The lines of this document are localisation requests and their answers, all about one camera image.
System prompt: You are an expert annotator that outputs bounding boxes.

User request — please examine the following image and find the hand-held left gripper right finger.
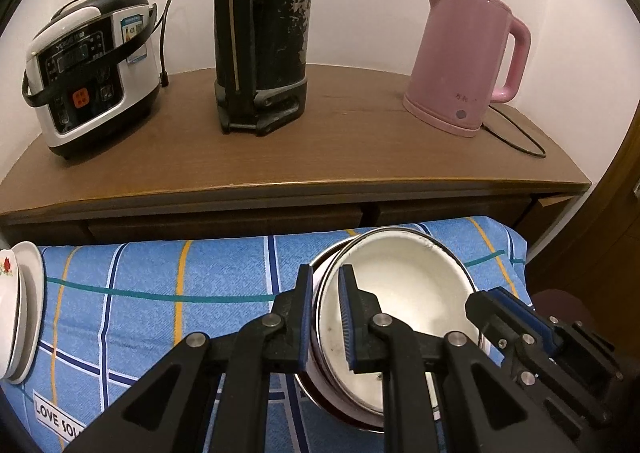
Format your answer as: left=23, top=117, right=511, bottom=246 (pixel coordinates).
left=338, top=264, right=581, bottom=453

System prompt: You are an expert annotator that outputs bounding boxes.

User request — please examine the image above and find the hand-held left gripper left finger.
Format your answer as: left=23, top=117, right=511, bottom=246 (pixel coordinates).
left=65, top=264, right=315, bottom=453

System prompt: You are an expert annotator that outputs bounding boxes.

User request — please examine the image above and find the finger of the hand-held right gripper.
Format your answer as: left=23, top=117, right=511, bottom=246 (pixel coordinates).
left=465, top=292, right=615, bottom=430
left=490, top=286, right=617, bottom=360

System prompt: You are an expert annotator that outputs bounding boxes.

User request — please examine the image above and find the white enamel bowl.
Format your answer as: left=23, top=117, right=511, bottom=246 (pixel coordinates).
left=295, top=232, right=495, bottom=431
left=315, top=228, right=493, bottom=421

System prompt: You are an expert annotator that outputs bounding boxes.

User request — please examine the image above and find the plain white plate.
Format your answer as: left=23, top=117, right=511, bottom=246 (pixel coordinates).
left=10, top=240, right=47, bottom=384

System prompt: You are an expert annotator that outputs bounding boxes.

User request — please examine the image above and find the white pink floral rim plate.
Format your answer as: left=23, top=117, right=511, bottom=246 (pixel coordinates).
left=10, top=253, right=32, bottom=376

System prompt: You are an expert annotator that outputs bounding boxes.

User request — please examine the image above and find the white red flower plate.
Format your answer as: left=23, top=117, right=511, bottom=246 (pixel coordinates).
left=0, top=248, right=23, bottom=369

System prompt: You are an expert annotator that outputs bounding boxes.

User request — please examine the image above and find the blue checked cloth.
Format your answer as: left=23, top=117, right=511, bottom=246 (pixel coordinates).
left=0, top=216, right=528, bottom=453

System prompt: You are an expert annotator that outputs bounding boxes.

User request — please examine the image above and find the brown wooden cabinet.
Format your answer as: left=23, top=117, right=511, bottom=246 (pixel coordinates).
left=0, top=64, right=592, bottom=246

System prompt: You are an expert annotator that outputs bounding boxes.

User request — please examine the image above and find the pink electric kettle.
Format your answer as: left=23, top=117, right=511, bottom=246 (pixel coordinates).
left=403, top=0, right=532, bottom=138

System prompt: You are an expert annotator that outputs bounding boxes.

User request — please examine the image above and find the tall black thermos pot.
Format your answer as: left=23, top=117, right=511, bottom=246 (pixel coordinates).
left=214, top=0, right=326, bottom=136

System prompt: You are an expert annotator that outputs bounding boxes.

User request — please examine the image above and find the white and black rice cooker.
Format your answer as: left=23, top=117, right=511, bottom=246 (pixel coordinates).
left=21, top=0, right=163, bottom=160

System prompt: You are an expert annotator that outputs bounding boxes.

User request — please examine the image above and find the black kettle cable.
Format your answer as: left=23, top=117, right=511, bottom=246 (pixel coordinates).
left=482, top=103, right=547, bottom=159

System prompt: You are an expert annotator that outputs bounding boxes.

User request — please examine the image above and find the black rice cooker cord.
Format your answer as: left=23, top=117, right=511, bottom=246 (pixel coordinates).
left=158, top=0, right=174, bottom=87

